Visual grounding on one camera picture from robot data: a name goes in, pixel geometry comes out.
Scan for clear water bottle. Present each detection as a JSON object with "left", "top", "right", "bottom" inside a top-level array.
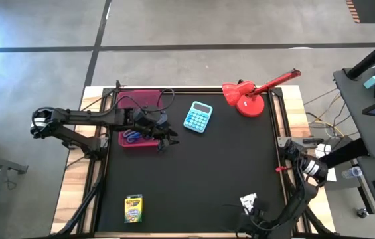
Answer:
[{"left": 341, "top": 166, "right": 363, "bottom": 179}]

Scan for black aluminium table frame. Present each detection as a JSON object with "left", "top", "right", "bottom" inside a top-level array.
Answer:
[{"left": 49, "top": 85, "right": 337, "bottom": 239}]

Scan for red desk lamp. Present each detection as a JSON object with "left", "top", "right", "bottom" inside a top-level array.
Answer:
[{"left": 222, "top": 68, "right": 303, "bottom": 118}]

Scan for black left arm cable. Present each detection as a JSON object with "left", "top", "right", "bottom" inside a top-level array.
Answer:
[{"left": 115, "top": 88, "right": 175, "bottom": 116}]

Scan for yellow floor cable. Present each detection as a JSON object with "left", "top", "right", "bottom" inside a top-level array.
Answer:
[{"left": 306, "top": 112, "right": 344, "bottom": 137}]

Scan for white printed paper tag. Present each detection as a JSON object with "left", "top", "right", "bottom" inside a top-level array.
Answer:
[{"left": 240, "top": 193, "right": 258, "bottom": 215}]

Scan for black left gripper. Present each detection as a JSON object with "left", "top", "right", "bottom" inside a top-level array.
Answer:
[{"left": 122, "top": 106, "right": 181, "bottom": 153}]

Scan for black metal pole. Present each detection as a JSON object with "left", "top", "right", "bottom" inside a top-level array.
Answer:
[{"left": 346, "top": 30, "right": 375, "bottom": 80}]

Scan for yellow crayon box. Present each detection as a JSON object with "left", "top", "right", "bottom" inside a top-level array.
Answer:
[{"left": 124, "top": 194, "right": 144, "bottom": 224}]

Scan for blue-handled scissors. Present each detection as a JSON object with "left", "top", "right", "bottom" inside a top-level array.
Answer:
[{"left": 123, "top": 129, "right": 150, "bottom": 143}]

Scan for dark grey side desk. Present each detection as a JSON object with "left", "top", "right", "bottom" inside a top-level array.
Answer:
[{"left": 318, "top": 64, "right": 375, "bottom": 239}]

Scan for light blue block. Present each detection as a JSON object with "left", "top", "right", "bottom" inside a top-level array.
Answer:
[{"left": 363, "top": 74, "right": 375, "bottom": 90}]

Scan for striped floor rug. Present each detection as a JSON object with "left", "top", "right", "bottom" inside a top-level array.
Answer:
[{"left": 345, "top": 0, "right": 375, "bottom": 24}]

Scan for light blue calculator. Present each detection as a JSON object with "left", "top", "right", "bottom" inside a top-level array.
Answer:
[{"left": 183, "top": 100, "right": 214, "bottom": 134}]

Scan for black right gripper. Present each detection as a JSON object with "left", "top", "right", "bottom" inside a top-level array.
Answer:
[{"left": 238, "top": 198, "right": 274, "bottom": 236}]

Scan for pink plastic pencil box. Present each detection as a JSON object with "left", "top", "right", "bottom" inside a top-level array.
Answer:
[{"left": 117, "top": 89, "right": 165, "bottom": 149}]

